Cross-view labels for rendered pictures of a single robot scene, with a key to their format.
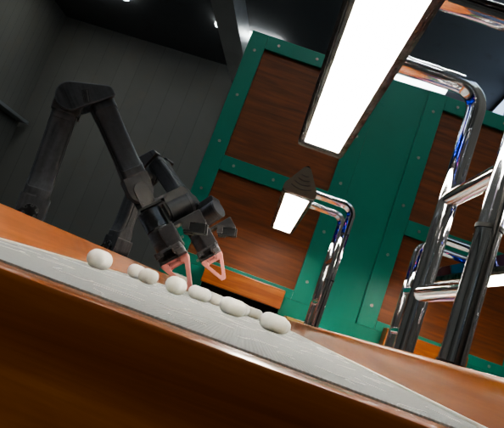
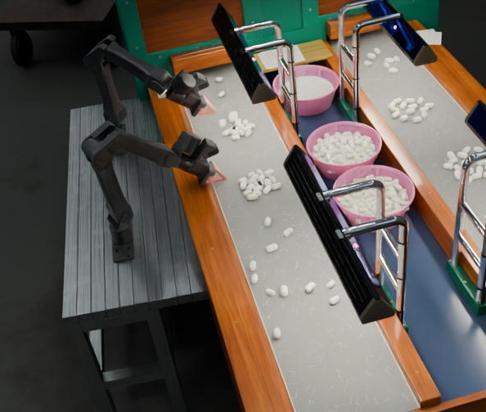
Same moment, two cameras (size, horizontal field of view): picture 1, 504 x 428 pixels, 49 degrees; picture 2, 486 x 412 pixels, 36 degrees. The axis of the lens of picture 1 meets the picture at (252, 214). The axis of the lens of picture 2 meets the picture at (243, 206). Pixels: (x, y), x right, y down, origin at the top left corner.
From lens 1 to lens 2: 184 cm
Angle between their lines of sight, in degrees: 51
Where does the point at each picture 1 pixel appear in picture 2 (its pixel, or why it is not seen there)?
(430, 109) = not seen: outside the picture
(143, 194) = (173, 162)
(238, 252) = (186, 31)
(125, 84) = not seen: outside the picture
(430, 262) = (380, 248)
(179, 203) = (192, 146)
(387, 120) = not seen: outside the picture
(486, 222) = (400, 279)
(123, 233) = (116, 108)
